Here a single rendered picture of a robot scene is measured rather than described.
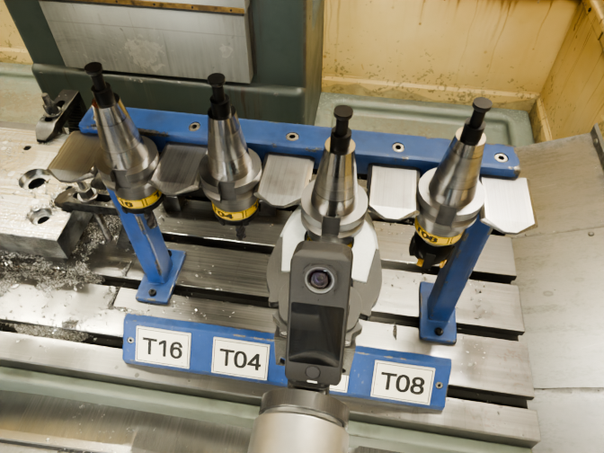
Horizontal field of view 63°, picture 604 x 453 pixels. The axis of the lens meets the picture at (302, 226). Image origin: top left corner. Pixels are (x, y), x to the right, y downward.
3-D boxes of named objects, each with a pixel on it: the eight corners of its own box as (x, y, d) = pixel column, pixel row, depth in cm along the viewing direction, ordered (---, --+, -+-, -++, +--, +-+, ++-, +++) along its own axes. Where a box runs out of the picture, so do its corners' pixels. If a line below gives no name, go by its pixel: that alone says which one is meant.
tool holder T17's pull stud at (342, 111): (350, 139, 41) (355, 105, 39) (349, 153, 40) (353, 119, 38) (331, 137, 42) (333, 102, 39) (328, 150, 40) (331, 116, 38)
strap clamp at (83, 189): (146, 252, 83) (121, 191, 71) (73, 243, 84) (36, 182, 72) (153, 236, 85) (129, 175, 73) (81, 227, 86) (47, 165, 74)
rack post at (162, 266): (168, 305, 76) (110, 167, 53) (135, 300, 77) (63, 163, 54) (187, 253, 82) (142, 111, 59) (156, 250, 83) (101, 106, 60)
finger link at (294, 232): (278, 232, 54) (282, 306, 49) (276, 197, 50) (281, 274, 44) (306, 230, 54) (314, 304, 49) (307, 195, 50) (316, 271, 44)
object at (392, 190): (418, 225, 47) (420, 219, 46) (363, 218, 47) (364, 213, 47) (419, 173, 51) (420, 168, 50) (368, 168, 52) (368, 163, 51)
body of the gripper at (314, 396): (283, 309, 50) (259, 431, 43) (281, 263, 43) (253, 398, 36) (357, 320, 50) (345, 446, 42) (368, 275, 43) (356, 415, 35)
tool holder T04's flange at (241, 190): (265, 164, 53) (263, 146, 51) (260, 206, 49) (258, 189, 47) (208, 162, 53) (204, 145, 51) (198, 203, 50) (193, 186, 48)
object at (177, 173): (195, 199, 49) (194, 193, 48) (145, 193, 49) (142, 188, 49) (214, 152, 53) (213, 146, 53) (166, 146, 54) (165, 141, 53)
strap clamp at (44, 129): (69, 179, 94) (36, 116, 82) (53, 177, 94) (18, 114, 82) (98, 134, 102) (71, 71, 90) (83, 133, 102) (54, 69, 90)
